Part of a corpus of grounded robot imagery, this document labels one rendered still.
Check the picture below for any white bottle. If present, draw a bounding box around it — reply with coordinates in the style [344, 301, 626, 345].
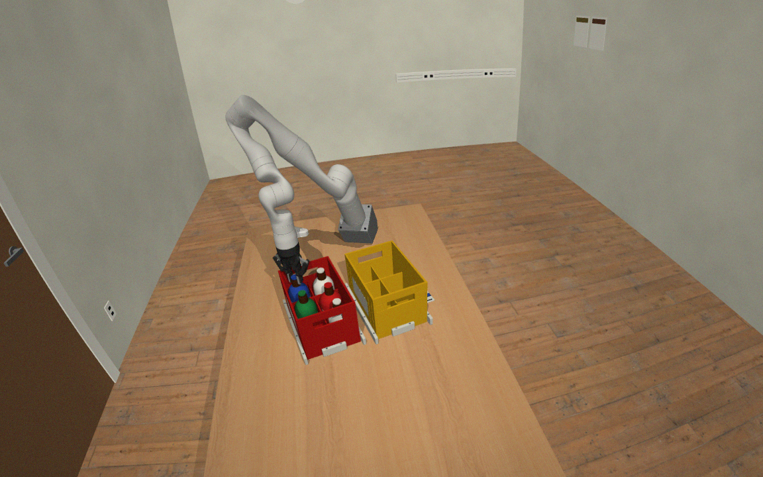
[313, 268, 334, 295]

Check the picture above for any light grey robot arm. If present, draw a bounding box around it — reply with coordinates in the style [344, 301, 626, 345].
[225, 95, 366, 250]

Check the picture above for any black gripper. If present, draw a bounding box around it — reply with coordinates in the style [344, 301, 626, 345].
[273, 241, 309, 285]

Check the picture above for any red crate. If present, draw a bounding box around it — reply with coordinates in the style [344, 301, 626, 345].
[280, 261, 361, 360]

